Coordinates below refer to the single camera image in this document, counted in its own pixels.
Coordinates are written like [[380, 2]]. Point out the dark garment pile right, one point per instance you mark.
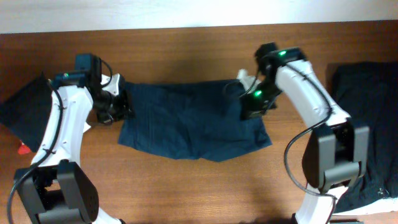
[[368, 92]]

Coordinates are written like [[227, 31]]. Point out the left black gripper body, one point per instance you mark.
[[115, 109]]

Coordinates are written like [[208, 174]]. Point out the folded black garment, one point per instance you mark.
[[26, 113]]

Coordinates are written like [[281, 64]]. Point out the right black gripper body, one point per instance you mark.
[[262, 98]]

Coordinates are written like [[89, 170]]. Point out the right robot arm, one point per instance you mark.
[[336, 153]]

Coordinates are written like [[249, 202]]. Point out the folded red garment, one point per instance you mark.
[[23, 149]]

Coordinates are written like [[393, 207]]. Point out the navy blue shorts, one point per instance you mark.
[[191, 121]]

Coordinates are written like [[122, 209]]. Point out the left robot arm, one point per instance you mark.
[[54, 188]]

